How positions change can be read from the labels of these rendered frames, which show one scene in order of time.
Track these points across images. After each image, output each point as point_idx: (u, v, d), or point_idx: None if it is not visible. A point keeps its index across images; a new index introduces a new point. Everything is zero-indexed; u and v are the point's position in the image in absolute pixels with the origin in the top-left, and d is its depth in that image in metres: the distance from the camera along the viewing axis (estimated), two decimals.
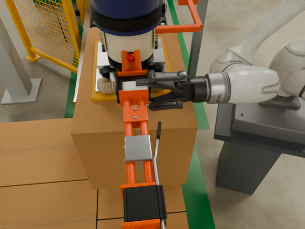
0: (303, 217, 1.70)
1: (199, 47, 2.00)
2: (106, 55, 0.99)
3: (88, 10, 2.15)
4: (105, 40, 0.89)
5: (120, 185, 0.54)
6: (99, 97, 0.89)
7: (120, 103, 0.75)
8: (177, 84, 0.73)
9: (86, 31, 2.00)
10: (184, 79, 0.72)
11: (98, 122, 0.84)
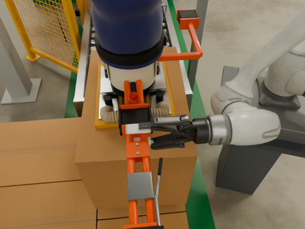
0: (303, 217, 1.70)
1: None
2: (109, 81, 1.02)
3: (88, 10, 2.15)
4: (108, 69, 0.92)
5: (123, 226, 0.57)
6: (102, 124, 0.92)
7: (123, 136, 0.78)
8: (179, 126, 0.74)
9: (86, 31, 2.00)
10: (186, 123, 0.73)
11: (101, 151, 0.87)
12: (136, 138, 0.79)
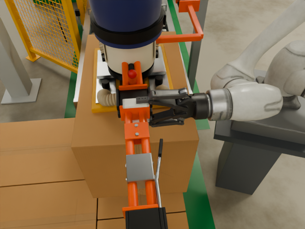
0: (303, 217, 1.70)
1: (199, 47, 2.00)
2: (106, 65, 0.98)
3: (88, 10, 2.15)
4: (105, 51, 0.88)
5: (122, 208, 0.54)
6: (99, 108, 0.89)
7: (121, 117, 0.74)
8: (178, 101, 0.72)
9: (86, 31, 2.00)
10: (185, 97, 0.70)
11: (98, 135, 0.84)
12: None
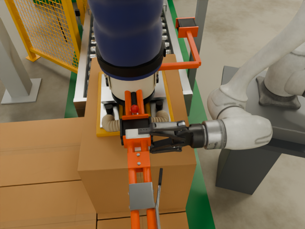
0: (303, 217, 1.70)
1: (199, 47, 2.00)
2: (110, 90, 1.04)
3: (88, 10, 2.15)
4: (109, 79, 0.94)
5: None
6: (103, 133, 0.95)
7: (125, 146, 0.80)
8: (176, 131, 0.78)
9: (86, 31, 2.00)
10: (183, 128, 0.77)
11: (103, 159, 0.90)
12: None
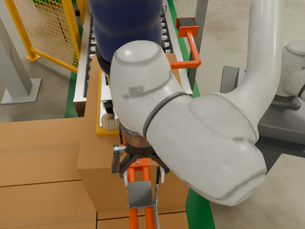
0: (303, 217, 1.70)
1: (199, 47, 2.00)
2: (110, 89, 1.05)
3: (88, 10, 2.15)
4: (109, 78, 0.95)
5: None
6: (103, 131, 0.95)
7: (124, 144, 0.80)
8: (154, 151, 0.63)
9: (86, 31, 2.00)
10: None
11: (102, 158, 0.90)
12: (127, 180, 0.70)
